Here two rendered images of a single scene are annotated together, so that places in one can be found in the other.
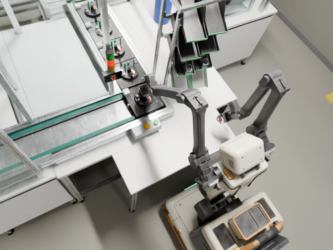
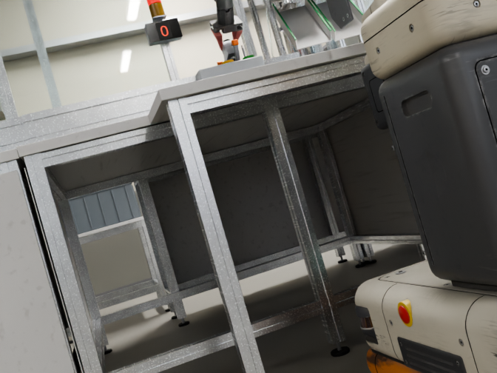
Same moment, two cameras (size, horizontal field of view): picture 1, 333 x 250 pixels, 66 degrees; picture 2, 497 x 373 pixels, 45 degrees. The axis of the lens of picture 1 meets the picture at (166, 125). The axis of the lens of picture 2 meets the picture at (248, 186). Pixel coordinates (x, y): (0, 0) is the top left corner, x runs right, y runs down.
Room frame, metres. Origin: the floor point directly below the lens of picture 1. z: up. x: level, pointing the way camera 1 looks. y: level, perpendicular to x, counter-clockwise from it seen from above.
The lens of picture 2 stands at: (-0.84, -0.72, 0.55)
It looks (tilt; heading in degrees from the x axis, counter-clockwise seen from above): 1 degrees up; 28
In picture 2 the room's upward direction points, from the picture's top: 16 degrees counter-clockwise
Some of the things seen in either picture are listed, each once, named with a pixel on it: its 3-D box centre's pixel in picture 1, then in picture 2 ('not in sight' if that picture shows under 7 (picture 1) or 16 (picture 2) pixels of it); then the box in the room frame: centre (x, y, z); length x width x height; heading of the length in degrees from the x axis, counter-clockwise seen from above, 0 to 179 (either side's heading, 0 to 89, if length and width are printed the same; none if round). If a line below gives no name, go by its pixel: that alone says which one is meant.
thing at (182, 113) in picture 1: (119, 65); (222, 131); (1.37, 0.52, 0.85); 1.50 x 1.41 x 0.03; 133
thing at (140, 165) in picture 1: (164, 126); (285, 89); (0.93, 0.01, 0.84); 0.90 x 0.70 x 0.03; 133
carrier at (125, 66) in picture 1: (129, 69); not in sight; (1.23, 0.39, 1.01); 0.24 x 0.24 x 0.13; 43
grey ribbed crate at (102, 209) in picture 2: not in sight; (88, 214); (2.12, 2.07, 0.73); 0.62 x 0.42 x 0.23; 133
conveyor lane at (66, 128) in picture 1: (105, 114); not in sight; (0.86, 0.45, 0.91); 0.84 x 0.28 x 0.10; 133
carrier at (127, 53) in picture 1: (115, 46); not in sight; (1.41, 0.56, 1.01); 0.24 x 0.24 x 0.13; 43
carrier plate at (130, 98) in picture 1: (143, 98); not in sight; (1.04, 0.21, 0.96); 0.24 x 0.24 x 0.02; 43
